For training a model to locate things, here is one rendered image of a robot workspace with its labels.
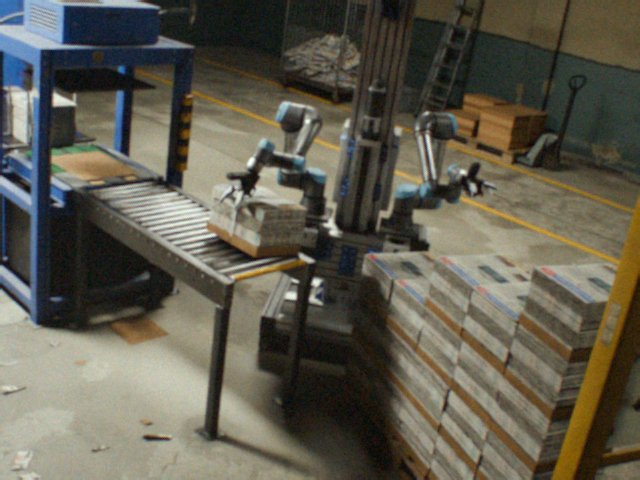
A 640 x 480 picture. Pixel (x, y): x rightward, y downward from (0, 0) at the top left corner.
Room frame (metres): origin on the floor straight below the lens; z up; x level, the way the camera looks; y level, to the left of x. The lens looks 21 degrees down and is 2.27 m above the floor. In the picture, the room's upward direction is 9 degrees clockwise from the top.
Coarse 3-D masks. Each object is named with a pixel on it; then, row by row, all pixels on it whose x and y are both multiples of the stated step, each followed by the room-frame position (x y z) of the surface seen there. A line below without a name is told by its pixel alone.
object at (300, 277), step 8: (160, 184) 4.30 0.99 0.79; (168, 184) 4.30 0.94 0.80; (184, 192) 4.20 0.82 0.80; (192, 200) 4.10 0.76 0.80; (200, 200) 4.11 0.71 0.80; (208, 208) 4.01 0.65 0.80; (296, 256) 3.55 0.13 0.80; (304, 256) 3.55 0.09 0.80; (312, 264) 3.50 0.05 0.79; (288, 272) 3.57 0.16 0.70; (296, 272) 3.53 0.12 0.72; (304, 272) 3.50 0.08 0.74; (312, 272) 3.51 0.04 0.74; (296, 280) 3.52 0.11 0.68; (304, 280) 3.49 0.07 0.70; (312, 280) 3.51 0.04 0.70
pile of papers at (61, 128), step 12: (12, 96) 4.79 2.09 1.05; (24, 96) 4.81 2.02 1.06; (12, 108) 4.80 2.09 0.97; (24, 108) 4.68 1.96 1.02; (60, 108) 4.72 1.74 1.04; (72, 108) 4.78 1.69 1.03; (12, 120) 4.80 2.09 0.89; (24, 120) 4.68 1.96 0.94; (60, 120) 4.72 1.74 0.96; (72, 120) 4.78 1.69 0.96; (12, 132) 4.80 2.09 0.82; (24, 132) 4.69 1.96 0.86; (60, 132) 4.73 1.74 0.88; (72, 132) 4.79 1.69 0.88; (60, 144) 4.72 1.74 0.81
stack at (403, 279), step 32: (384, 256) 3.65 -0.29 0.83; (416, 256) 3.71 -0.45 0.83; (384, 288) 3.43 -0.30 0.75; (416, 288) 3.31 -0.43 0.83; (416, 320) 3.17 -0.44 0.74; (352, 352) 3.61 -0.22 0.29; (384, 352) 3.35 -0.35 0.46; (448, 352) 2.94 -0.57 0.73; (352, 384) 3.56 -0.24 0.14; (384, 384) 3.29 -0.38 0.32; (416, 384) 3.08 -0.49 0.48; (480, 384) 2.72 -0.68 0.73; (416, 416) 3.03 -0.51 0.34; (448, 416) 2.83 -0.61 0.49; (384, 448) 3.21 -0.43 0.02; (416, 448) 2.99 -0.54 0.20; (448, 448) 2.79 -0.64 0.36; (480, 448) 2.63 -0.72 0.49
